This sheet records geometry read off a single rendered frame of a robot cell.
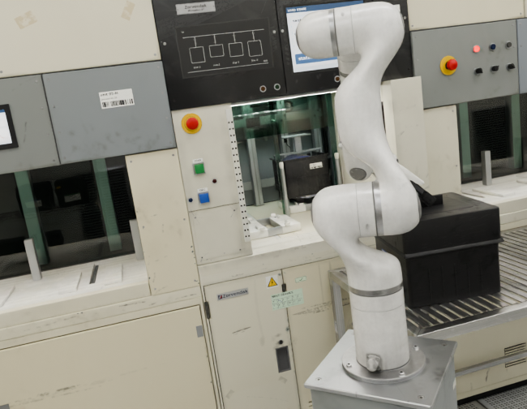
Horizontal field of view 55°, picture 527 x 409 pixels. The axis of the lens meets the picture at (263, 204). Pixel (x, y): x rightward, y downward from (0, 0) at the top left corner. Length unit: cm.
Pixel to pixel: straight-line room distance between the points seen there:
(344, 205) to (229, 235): 77
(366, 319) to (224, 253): 76
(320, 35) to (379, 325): 63
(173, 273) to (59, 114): 62
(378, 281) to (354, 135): 31
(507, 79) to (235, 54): 106
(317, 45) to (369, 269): 49
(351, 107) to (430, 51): 95
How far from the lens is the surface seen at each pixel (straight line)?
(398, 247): 150
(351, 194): 109
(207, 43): 173
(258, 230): 200
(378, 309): 114
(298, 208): 236
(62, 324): 183
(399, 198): 108
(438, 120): 203
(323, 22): 114
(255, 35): 177
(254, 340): 191
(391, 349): 119
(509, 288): 166
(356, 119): 109
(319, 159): 237
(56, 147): 171
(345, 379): 121
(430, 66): 200
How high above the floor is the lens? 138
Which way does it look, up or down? 11 degrees down
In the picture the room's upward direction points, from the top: 8 degrees counter-clockwise
